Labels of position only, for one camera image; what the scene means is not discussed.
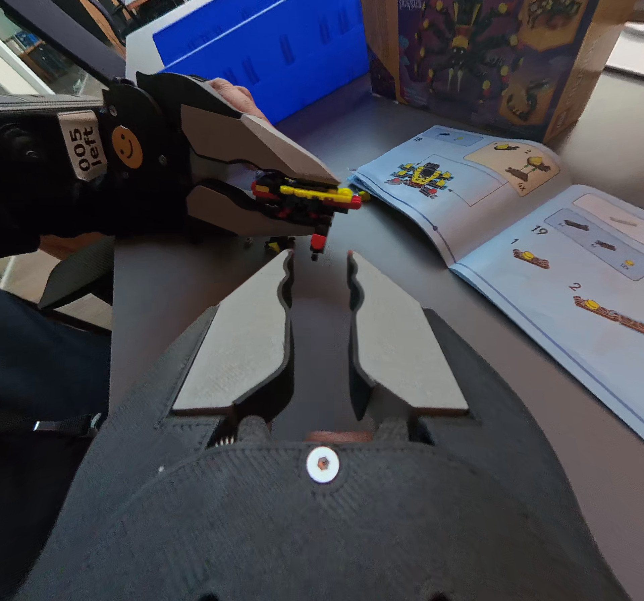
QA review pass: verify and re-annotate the black strap with buckle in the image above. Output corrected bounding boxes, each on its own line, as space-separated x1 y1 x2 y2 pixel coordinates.
30 412 103 437

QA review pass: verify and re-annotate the black slanted bar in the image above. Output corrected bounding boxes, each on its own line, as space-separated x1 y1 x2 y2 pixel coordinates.
0 0 126 81

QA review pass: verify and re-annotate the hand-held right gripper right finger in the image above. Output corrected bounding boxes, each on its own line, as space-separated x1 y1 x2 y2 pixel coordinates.
347 250 471 422

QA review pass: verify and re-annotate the yellow black lego model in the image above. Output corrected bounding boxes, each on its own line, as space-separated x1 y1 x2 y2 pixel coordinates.
250 170 364 262

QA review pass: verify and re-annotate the blue plastic crate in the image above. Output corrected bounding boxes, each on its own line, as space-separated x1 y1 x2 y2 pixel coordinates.
152 0 370 124

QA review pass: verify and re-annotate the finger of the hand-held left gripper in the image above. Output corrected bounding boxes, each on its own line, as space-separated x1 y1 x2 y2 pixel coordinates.
185 184 323 239
180 105 342 188

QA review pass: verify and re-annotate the open light blue instruction booklet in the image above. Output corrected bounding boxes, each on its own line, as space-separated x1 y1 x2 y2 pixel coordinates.
348 125 644 441

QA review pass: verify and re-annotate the printed cardboard lego box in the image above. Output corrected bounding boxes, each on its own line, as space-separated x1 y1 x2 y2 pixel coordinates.
356 0 619 143

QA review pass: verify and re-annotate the person's left hand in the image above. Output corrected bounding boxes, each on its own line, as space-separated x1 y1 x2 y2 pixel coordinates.
209 77 275 126

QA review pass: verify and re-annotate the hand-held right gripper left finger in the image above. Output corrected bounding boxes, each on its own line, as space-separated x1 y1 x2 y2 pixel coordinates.
170 248 296 423

